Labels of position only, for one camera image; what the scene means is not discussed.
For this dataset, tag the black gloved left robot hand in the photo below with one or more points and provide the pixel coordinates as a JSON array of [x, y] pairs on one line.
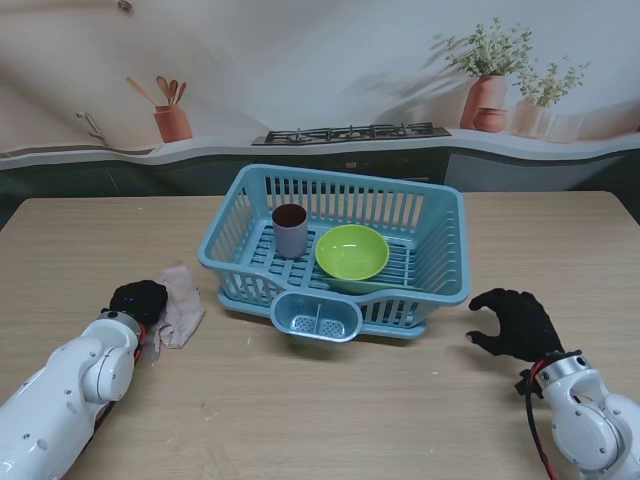
[[140, 300]]

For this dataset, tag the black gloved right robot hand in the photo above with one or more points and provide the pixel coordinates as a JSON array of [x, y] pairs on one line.
[[520, 327]]

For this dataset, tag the pinkish beige cleaning cloth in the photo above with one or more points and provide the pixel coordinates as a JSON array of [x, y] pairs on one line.
[[182, 310]]

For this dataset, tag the pale green plate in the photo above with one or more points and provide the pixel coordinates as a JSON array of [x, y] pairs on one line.
[[395, 287]]

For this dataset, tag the purple cup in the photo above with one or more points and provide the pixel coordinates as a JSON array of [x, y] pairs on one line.
[[290, 240]]

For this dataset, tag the lime green bowl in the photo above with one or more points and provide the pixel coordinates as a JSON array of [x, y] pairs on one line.
[[350, 255]]

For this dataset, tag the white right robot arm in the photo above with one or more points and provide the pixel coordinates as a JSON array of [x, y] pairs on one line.
[[590, 420]]

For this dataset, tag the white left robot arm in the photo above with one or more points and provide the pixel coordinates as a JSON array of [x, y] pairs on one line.
[[65, 395]]

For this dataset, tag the blue cutlery holder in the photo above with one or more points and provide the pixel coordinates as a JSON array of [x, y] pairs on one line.
[[285, 320]]

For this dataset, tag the blue plastic dish rack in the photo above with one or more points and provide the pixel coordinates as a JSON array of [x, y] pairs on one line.
[[350, 177]]

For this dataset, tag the metal backdrop eyelet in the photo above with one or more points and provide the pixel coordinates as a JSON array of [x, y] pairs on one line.
[[125, 5]]

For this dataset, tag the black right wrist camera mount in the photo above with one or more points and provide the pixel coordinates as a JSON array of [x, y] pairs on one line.
[[527, 386]]

